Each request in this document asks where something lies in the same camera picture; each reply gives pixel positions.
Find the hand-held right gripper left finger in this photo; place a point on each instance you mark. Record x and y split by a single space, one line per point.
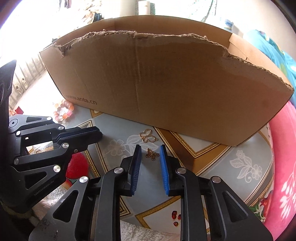
136 169

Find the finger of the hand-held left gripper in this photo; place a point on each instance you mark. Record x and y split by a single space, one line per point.
78 131
78 142

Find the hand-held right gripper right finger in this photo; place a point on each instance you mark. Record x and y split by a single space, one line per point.
164 169

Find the bronze butterfly charm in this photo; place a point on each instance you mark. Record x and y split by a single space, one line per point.
152 154

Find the gold butterfly outline charm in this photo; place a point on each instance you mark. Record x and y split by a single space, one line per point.
149 136

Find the brown cardboard box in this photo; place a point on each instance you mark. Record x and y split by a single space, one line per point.
173 88

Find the fruit print tablecloth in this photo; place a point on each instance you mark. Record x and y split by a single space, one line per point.
219 176

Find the white fleece clothing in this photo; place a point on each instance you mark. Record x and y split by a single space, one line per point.
134 233

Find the window railing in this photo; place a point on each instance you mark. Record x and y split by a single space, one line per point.
23 81

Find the pink floral blanket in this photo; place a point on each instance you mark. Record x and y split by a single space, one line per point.
284 162

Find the beige paper roll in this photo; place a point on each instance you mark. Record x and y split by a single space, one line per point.
143 7

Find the blue patterned quilt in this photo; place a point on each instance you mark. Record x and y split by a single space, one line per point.
272 48

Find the green floral curtain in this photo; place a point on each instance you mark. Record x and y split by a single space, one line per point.
209 8

